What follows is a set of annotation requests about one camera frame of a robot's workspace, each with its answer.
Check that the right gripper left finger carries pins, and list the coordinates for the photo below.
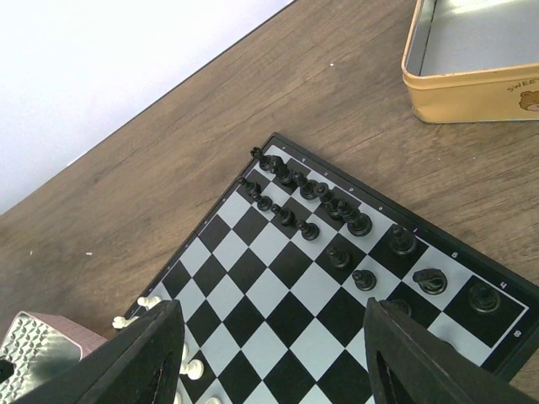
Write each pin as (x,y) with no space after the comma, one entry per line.
(139,365)

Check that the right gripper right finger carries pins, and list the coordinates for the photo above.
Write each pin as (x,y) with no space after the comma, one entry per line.
(408,364)

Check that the white chess piece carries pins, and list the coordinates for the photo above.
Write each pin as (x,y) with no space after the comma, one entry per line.
(120,322)
(149,302)

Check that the white chess pawn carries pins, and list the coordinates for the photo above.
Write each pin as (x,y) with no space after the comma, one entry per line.
(194,369)

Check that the pink metal tin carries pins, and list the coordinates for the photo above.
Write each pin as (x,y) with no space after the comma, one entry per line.
(37,347)

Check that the black chess piece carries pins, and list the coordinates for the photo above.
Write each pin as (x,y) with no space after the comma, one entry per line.
(265,162)
(358,224)
(250,187)
(309,231)
(281,170)
(339,258)
(285,215)
(364,279)
(329,200)
(263,202)
(307,187)
(402,241)

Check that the black white chessboard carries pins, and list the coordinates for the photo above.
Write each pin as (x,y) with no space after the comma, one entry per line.
(274,322)

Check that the yellow metal tin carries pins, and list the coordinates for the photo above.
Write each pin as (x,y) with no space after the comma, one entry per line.
(472,61)

